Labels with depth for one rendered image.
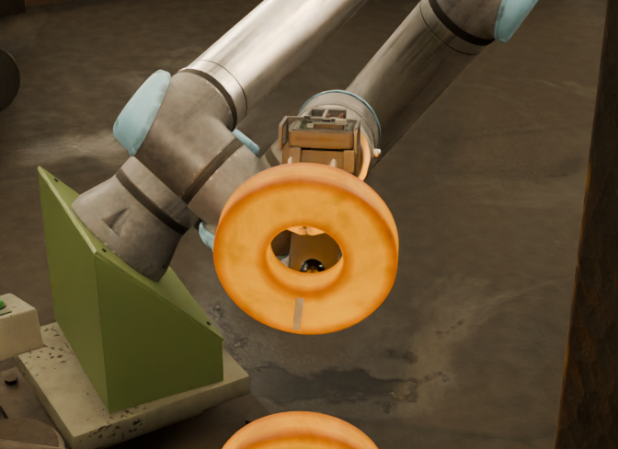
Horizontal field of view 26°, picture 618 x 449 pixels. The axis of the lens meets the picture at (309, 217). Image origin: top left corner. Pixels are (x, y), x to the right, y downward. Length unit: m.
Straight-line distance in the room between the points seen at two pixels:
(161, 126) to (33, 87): 2.25
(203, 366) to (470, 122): 1.38
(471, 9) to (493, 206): 1.27
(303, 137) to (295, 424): 0.25
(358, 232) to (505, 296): 1.65
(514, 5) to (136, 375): 0.87
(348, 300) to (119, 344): 1.06
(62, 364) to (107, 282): 0.30
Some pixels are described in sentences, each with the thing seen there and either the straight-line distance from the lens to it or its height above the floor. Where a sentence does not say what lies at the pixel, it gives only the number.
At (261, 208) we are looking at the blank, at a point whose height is 0.95.
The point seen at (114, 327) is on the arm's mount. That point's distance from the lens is 2.14.
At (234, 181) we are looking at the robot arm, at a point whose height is 0.82.
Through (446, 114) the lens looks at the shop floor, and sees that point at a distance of 3.45.
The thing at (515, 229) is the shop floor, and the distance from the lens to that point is 2.96.
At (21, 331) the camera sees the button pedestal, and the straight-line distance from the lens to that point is 1.60.
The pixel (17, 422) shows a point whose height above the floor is 0.52.
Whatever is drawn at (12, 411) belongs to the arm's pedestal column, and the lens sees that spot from 2.43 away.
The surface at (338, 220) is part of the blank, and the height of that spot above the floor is 0.95.
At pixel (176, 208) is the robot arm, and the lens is 2.15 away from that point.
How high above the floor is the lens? 1.50
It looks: 30 degrees down
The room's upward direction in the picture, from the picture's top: straight up
